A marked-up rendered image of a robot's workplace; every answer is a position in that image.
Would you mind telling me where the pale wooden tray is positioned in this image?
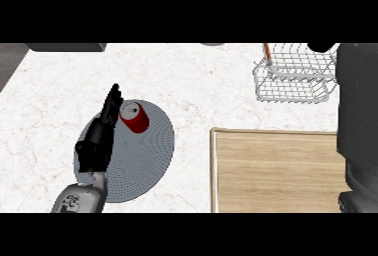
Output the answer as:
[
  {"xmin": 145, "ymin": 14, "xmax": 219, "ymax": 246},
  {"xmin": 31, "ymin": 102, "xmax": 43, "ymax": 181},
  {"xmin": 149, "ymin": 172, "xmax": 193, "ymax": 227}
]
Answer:
[{"xmin": 210, "ymin": 127, "xmax": 354, "ymax": 214}]

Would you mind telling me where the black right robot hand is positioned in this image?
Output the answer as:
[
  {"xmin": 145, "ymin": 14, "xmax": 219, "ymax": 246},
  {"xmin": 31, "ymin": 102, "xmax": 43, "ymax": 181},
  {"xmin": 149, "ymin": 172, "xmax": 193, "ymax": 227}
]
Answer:
[{"xmin": 335, "ymin": 42, "xmax": 378, "ymax": 163}]

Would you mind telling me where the grey round placemat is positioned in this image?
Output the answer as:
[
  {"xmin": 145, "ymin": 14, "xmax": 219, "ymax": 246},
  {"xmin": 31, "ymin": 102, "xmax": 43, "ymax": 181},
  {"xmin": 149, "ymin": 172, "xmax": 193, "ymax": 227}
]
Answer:
[{"xmin": 72, "ymin": 98, "xmax": 177, "ymax": 204}]

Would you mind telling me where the orange rod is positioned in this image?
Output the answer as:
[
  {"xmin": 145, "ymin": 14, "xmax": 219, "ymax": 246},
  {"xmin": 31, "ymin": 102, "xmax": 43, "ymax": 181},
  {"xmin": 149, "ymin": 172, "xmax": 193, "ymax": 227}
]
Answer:
[{"xmin": 261, "ymin": 42, "xmax": 275, "ymax": 66}]

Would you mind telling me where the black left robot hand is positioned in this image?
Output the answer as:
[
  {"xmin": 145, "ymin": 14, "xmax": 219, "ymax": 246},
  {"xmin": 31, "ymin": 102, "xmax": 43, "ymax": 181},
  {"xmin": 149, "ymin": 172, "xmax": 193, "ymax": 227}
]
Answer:
[{"xmin": 74, "ymin": 83, "xmax": 126, "ymax": 174}]

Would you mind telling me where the black rounded object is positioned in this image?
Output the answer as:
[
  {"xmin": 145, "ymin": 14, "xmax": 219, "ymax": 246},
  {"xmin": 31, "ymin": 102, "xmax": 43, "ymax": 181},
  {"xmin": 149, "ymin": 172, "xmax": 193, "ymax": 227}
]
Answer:
[{"xmin": 306, "ymin": 42, "xmax": 337, "ymax": 54}]

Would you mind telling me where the dark grey flat block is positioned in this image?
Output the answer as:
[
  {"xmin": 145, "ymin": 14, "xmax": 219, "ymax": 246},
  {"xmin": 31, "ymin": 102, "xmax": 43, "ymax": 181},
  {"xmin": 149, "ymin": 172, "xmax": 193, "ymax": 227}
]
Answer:
[{"xmin": 24, "ymin": 42, "xmax": 109, "ymax": 53}]

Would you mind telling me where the red can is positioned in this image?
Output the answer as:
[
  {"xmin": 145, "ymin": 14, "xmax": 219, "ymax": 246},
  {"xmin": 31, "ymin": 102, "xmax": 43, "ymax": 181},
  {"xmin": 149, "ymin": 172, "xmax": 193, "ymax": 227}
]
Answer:
[{"xmin": 118, "ymin": 101, "xmax": 151, "ymax": 135}]

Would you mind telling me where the white wire tiered basket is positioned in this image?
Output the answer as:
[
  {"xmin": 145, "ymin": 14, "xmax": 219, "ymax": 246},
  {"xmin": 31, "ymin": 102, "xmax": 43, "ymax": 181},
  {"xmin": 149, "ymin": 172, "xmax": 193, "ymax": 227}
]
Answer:
[{"xmin": 251, "ymin": 42, "xmax": 341, "ymax": 105}]

